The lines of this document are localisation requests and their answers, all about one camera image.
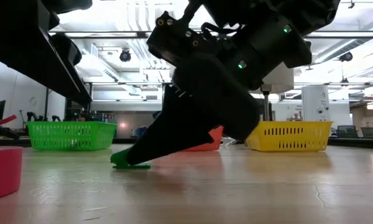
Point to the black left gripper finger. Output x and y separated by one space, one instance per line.
18 37
68 49

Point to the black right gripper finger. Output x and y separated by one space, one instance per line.
199 109

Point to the teal green staple remover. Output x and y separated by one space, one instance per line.
121 161

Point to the black background robot arm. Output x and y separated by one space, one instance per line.
56 118
34 117

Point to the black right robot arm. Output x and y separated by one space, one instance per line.
267 46

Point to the orange plastic basket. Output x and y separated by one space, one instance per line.
216 137

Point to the black ceiling spotlight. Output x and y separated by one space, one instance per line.
125 56
346 56

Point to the blue bag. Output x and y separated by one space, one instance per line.
142 132

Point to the red bar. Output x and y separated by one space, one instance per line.
4 120

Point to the green plastic basket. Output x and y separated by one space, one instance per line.
71 137

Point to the white shade table lamp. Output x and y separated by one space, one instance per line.
283 81

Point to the yellow plastic basket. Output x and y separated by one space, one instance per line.
292 137

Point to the white column cabinet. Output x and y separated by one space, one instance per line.
315 102

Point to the pink plastic container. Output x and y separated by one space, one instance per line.
3 174

